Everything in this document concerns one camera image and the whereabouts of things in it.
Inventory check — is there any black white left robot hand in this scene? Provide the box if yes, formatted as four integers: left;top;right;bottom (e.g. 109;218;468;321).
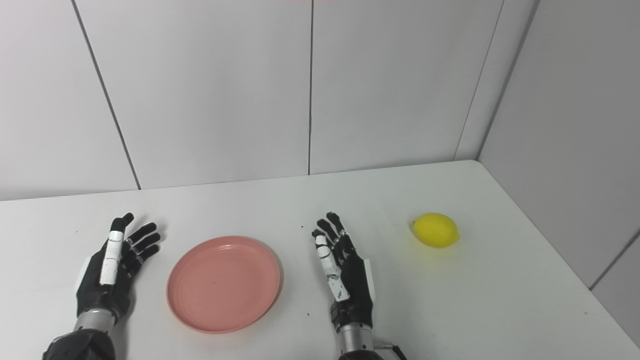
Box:
75;212;162;324

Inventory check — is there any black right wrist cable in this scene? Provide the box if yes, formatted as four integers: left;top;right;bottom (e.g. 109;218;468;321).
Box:
374;340;409;360

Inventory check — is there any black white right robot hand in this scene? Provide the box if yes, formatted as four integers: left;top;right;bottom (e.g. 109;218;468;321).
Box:
311;212;376;334

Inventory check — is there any yellow lemon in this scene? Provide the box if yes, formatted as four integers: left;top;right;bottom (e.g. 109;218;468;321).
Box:
412;212;461;249

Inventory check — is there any pink round plate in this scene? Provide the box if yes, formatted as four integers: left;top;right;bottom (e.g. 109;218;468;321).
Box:
166;235;283;335

